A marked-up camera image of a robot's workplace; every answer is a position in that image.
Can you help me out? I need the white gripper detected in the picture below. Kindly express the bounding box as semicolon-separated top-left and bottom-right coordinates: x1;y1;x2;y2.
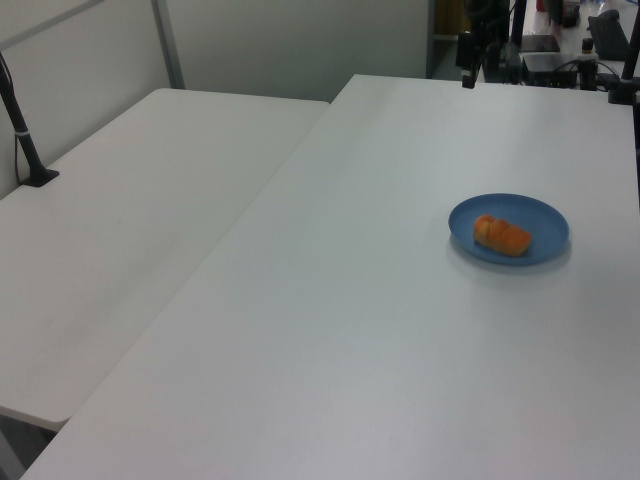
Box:
455;30;485;90

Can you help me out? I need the orange bread roll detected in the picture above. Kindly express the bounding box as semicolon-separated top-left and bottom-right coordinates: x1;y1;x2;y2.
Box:
473;214;532;258

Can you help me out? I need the black straight stand pole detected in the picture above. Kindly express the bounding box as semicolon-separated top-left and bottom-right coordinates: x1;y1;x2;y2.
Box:
508;0;528;84

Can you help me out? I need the black electronics box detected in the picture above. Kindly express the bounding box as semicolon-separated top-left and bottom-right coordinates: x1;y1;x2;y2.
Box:
521;52;577;89

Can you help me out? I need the dark flat tablet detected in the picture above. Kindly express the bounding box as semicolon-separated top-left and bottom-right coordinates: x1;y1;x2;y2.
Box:
519;34;562;53

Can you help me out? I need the black emergency stop button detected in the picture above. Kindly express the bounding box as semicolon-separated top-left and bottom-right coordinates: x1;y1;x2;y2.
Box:
578;38;600;92

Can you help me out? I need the black office chair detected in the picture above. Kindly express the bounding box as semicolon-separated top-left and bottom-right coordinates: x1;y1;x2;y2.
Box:
586;9;631;60

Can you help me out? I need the black table clamp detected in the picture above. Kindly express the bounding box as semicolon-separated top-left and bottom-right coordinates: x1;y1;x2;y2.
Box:
607;27;640;106

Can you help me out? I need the blue round plate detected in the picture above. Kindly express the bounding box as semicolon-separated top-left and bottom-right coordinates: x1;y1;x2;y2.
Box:
448;193;571;267

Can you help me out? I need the white side table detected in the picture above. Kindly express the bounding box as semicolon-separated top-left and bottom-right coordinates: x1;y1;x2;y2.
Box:
0;87;331;434

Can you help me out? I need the grey partition frame post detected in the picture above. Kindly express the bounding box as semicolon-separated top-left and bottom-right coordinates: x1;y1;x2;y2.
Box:
151;0;187;91

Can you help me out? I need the black camera pole with base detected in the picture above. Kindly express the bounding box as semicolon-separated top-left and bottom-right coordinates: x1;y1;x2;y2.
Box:
0;49;61;189

